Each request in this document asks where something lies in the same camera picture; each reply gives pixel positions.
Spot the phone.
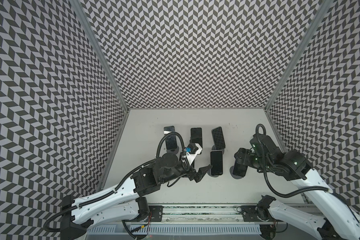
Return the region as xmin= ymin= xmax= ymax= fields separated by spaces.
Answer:
xmin=190 ymin=128 xmax=203 ymax=147
xmin=232 ymin=163 xmax=248 ymax=179
xmin=210 ymin=151 xmax=223 ymax=176
xmin=212 ymin=127 xmax=226 ymax=150
xmin=164 ymin=126 xmax=178 ymax=149

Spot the grey stand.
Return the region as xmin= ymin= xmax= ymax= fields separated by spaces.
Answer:
xmin=230 ymin=166 xmax=243 ymax=180
xmin=207 ymin=169 xmax=220 ymax=178
xmin=167 ymin=146 xmax=180 ymax=155
xmin=212 ymin=145 xmax=225 ymax=154

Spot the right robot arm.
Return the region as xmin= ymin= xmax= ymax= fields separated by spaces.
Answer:
xmin=233 ymin=134 xmax=360 ymax=240

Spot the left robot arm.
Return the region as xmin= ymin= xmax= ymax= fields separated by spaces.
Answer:
xmin=60 ymin=144 xmax=212 ymax=240

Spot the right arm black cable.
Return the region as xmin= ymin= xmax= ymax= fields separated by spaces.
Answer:
xmin=254 ymin=123 xmax=331 ymax=199

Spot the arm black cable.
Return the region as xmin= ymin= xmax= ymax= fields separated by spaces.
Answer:
xmin=254 ymin=123 xmax=331 ymax=199
xmin=43 ymin=131 xmax=187 ymax=233

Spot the aluminium mounting rail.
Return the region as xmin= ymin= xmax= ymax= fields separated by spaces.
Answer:
xmin=77 ymin=203 xmax=331 ymax=226

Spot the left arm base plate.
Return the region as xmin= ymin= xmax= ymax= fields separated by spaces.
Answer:
xmin=127 ymin=205 xmax=164 ymax=223

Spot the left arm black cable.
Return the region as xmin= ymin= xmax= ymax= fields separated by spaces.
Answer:
xmin=43 ymin=131 xmax=187 ymax=233

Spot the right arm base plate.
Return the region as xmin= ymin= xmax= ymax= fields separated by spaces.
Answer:
xmin=239 ymin=205 xmax=275 ymax=223

